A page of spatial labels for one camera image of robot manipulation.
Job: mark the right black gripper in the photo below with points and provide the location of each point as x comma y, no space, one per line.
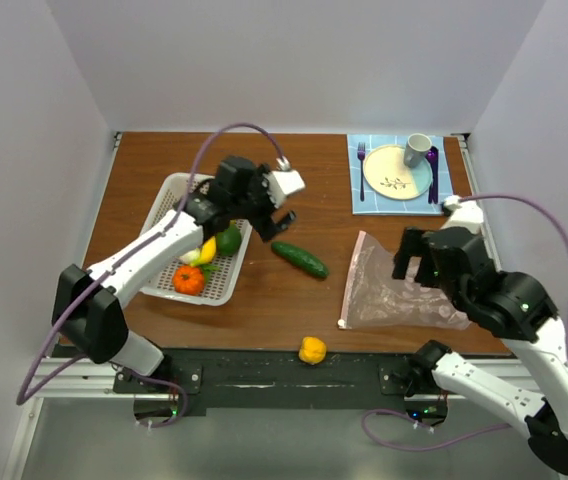
411,243

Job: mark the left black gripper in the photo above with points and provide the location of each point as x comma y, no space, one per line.
264,225

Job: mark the dark green fake cucumber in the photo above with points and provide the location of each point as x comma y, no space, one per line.
301,259

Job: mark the green fake vegetable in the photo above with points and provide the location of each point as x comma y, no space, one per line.
228,241

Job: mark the clear zip top bag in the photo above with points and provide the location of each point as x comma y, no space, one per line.
373,298

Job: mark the yellow fake fruit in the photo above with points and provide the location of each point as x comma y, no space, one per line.
207,253

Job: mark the white fake radish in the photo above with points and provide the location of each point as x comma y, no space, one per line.
207,270

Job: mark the orange fake fruit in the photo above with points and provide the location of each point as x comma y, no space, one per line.
189,280

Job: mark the white perforated plastic basket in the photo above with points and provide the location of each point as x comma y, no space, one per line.
221,281

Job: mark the yellow orange fake pear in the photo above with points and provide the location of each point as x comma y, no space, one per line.
312,350

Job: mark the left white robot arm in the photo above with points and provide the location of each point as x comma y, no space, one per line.
89,303

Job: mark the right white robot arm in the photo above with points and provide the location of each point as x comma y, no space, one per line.
516,309

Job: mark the blue checkered placemat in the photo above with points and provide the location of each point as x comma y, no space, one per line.
376,204

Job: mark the cream and blue plate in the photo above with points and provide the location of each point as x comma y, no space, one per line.
386,174

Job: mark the purple plastic spoon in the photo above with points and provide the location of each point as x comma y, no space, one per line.
428,160

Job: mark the purple plastic knife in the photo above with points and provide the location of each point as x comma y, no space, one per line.
434,155

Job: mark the grey mug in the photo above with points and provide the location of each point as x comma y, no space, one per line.
416,148

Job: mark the purple plastic fork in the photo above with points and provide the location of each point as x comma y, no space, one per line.
361,155

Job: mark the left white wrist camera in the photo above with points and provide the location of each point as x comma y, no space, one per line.
283,182

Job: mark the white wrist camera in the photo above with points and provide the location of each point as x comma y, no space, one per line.
460,213
283,182

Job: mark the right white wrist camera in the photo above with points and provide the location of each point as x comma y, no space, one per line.
460,213

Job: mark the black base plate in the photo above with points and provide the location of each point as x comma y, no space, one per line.
271,379

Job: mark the front aluminium rail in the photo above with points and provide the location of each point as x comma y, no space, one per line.
87,380

